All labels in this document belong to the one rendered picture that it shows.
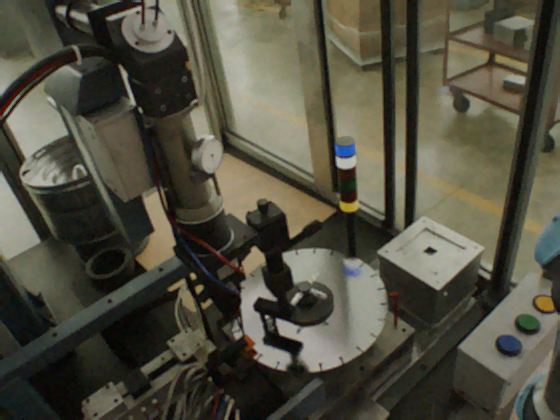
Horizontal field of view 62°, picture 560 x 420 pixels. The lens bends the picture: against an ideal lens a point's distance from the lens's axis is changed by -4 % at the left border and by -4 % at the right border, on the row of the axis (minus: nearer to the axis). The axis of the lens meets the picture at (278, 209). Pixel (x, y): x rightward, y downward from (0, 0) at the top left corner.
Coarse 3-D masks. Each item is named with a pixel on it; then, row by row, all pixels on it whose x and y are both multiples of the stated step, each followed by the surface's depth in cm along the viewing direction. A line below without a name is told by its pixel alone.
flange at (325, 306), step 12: (312, 288) 100; (324, 288) 101; (288, 300) 100; (300, 300) 98; (312, 300) 97; (324, 300) 99; (300, 312) 97; (312, 312) 97; (324, 312) 96; (300, 324) 96
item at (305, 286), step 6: (312, 276) 99; (294, 282) 99; (300, 282) 98; (306, 282) 97; (312, 282) 99; (300, 288) 96; (306, 288) 96; (300, 294) 96; (306, 294) 96; (312, 294) 96; (318, 294) 95; (324, 294) 95; (294, 300) 95
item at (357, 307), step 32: (288, 256) 112; (320, 256) 110; (352, 256) 109; (256, 288) 105; (352, 288) 101; (256, 320) 98; (352, 320) 95; (384, 320) 94; (256, 352) 92; (288, 352) 91; (320, 352) 90; (352, 352) 89
